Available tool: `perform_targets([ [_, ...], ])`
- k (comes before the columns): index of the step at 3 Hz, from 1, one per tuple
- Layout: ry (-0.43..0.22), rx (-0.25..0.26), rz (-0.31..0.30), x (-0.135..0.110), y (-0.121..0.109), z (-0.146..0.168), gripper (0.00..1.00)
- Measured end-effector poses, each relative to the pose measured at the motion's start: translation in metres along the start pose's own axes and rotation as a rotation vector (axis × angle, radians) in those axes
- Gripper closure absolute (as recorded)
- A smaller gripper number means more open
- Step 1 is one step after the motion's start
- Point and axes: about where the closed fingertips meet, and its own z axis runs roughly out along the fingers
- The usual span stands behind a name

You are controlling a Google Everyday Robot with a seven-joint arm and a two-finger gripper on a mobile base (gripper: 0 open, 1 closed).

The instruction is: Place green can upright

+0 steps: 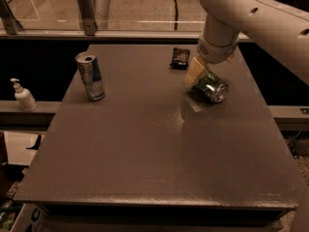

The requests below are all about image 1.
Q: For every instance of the metal railing bracket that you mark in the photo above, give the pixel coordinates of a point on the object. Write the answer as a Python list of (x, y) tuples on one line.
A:
[(86, 9), (11, 24)]

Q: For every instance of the white cardboard box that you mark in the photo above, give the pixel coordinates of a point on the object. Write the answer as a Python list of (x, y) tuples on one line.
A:
[(28, 219)]

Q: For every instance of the silver blue energy drink can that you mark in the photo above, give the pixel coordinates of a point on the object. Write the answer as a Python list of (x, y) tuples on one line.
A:
[(87, 64)]

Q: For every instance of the black crumpled snack packet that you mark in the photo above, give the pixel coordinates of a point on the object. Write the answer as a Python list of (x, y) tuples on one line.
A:
[(180, 58)]

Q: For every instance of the white pipe behind glass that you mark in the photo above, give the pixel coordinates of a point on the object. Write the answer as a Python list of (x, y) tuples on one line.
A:
[(99, 0)]

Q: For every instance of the white pump dispenser bottle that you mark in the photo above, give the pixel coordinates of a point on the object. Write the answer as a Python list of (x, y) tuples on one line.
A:
[(24, 96)]

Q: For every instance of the green soda can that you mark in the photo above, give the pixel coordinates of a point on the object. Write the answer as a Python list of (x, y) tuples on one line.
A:
[(212, 87)]

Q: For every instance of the metal railing beam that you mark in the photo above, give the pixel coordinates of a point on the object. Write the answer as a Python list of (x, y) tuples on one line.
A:
[(147, 37)]

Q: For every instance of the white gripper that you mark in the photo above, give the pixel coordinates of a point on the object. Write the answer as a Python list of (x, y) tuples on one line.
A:
[(216, 53)]

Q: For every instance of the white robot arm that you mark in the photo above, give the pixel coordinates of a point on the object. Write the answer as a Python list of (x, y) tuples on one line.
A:
[(279, 29)]

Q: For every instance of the left metal railing bracket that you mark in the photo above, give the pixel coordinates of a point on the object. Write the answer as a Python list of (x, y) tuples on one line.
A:
[(11, 24)]

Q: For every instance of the middle metal railing bracket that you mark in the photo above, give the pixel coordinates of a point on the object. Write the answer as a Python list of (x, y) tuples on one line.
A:
[(86, 9)]

